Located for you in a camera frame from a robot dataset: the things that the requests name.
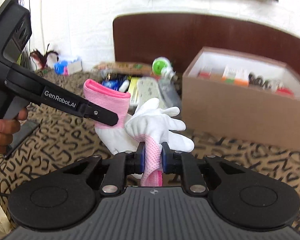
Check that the letter print bedsheet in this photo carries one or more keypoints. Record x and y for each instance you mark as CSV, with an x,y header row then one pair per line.
x,y
62,139

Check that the green white toy bottle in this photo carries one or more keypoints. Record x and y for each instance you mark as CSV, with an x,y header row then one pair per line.
x,y
162,67

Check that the brown cardboard storage box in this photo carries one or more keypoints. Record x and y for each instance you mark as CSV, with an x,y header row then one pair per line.
x,y
267,111

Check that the blue plastic package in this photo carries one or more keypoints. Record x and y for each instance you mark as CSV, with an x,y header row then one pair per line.
x,y
113,84

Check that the person's left hand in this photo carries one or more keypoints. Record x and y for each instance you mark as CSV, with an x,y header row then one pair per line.
x,y
9,127

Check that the dark brown wooden headboard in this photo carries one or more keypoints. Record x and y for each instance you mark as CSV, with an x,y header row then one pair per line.
x,y
180,36

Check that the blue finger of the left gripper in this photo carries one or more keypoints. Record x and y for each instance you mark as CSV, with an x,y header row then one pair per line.
x,y
99,114

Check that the pink white work glove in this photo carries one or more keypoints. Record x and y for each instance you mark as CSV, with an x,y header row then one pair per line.
x,y
115,138

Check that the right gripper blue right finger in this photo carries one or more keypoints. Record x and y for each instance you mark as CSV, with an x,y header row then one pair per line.
x,y
170,160

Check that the white orange carton box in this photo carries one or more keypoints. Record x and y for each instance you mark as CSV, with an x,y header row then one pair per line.
x,y
236,76

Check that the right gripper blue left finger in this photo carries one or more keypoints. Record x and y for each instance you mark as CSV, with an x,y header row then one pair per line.
x,y
135,161

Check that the floral white shoe insole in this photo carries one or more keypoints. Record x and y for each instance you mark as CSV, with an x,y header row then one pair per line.
x,y
147,88

